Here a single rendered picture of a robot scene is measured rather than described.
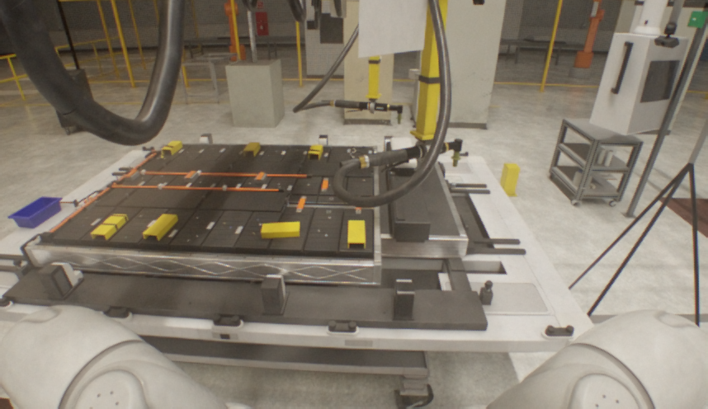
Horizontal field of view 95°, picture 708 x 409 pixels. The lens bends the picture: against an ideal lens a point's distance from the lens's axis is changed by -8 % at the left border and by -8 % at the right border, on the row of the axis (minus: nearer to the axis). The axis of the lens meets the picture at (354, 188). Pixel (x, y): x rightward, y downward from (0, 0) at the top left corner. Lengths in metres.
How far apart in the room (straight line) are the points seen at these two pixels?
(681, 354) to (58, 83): 0.74
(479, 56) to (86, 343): 5.90
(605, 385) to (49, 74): 0.62
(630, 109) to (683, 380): 3.26
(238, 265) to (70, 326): 1.01
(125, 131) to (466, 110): 5.90
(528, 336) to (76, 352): 1.34
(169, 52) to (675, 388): 0.73
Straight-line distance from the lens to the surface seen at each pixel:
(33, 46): 0.45
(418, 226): 1.48
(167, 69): 0.54
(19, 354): 0.59
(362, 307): 1.40
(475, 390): 2.33
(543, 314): 1.60
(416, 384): 1.96
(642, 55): 3.67
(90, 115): 0.47
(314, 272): 1.45
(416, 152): 1.29
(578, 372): 0.45
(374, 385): 2.25
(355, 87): 6.00
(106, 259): 1.80
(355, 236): 1.48
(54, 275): 1.77
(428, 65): 1.22
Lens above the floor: 1.90
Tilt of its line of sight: 28 degrees down
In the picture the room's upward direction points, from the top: straight up
